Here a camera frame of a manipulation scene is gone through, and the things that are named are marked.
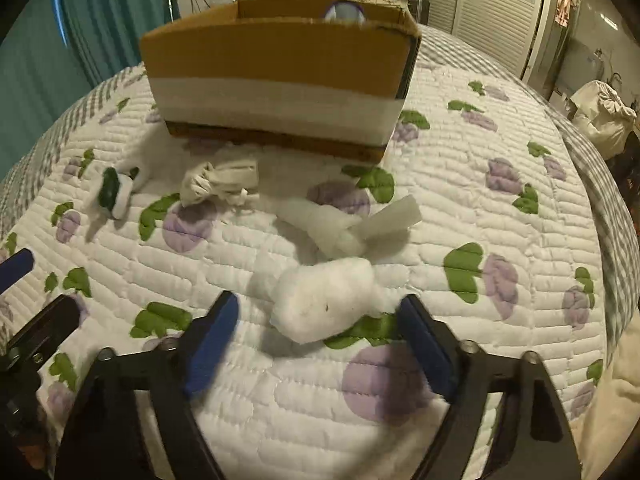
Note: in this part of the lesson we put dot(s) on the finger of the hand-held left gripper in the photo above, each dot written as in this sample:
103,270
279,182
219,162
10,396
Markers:
47,321
17,266

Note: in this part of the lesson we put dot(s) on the white tied bag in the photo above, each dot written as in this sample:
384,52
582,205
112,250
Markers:
602,110

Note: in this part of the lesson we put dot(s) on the floral quilted bedspread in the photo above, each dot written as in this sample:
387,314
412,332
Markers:
500,240

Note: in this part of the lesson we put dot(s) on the beige fleece blanket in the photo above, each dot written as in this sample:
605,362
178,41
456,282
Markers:
615,410

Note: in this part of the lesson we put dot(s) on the cardboard box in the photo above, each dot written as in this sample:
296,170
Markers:
280,85

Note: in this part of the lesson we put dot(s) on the teal curtain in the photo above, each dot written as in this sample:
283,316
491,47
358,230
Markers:
75,25

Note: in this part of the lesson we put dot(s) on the purple round toy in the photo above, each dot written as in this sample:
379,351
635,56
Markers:
344,13

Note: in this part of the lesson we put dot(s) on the hanging pink cloth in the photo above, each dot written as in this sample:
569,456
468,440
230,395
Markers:
564,2

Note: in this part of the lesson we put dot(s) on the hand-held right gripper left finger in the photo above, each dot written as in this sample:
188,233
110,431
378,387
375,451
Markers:
211,345

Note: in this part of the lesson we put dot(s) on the white and green soft toy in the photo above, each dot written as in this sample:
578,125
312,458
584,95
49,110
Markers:
112,191

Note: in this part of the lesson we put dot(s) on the knotted white cloth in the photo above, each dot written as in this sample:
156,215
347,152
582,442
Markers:
217,180

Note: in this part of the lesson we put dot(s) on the white cotton wad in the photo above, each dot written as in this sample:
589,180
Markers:
320,302

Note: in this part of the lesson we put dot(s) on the knotted white foam strip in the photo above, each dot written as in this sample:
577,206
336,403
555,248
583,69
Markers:
345,232

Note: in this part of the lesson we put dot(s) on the white louvered wardrobe doors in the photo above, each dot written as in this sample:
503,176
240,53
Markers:
490,10

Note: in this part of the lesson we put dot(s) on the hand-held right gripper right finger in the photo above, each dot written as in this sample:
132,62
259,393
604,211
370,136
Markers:
425,352

